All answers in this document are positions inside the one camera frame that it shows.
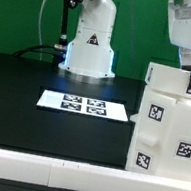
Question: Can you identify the white cabinet body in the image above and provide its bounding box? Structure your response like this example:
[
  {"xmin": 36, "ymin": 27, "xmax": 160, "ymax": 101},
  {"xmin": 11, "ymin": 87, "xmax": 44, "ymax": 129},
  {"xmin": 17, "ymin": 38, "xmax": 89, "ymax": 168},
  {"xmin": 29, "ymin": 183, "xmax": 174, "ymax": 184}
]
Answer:
[{"xmin": 120, "ymin": 84, "xmax": 191, "ymax": 183}]

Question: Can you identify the white marker sheet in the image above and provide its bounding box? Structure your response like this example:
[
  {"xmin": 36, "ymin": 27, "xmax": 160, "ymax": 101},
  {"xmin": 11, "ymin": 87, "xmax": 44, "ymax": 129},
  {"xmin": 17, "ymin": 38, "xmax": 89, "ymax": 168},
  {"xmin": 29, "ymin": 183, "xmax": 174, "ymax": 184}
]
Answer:
[{"xmin": 37, "ymin": 90, "xmax": 128, "ymax": 122}]

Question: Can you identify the white front fence bar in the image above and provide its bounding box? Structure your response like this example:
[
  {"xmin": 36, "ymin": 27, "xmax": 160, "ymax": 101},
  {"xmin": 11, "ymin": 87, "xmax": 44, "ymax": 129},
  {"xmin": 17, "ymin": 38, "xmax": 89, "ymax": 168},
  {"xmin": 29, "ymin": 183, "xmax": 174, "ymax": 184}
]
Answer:
[{"xmin": 0, "ymin": 149, "xmax": 191, "ymax": 191}]

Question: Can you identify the white cabinet door panel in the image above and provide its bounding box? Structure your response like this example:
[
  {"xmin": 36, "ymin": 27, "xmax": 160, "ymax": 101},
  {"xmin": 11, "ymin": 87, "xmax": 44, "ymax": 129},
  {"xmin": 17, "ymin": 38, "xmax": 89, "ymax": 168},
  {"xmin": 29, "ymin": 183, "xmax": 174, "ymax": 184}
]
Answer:
[{"xmin": 125, "ymin": 88, "xmax": 176, "ymax": 175}]

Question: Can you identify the white cabinet top block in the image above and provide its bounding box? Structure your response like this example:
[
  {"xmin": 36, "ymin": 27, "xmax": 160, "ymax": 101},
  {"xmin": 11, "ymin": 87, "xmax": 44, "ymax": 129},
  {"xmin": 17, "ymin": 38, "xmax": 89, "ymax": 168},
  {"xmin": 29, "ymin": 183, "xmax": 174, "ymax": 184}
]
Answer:
[{"xmin": 145, "ymin": 63, "xmax": 191, "ymax": 98}]

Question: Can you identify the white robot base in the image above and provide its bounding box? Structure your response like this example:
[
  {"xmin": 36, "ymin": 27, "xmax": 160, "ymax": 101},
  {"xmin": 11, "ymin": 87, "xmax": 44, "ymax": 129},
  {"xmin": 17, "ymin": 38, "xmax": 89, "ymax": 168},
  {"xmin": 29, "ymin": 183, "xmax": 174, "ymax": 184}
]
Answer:
[{"xmin": 58, "ymin": 0, "xmax": 117, "ymax": 81}]

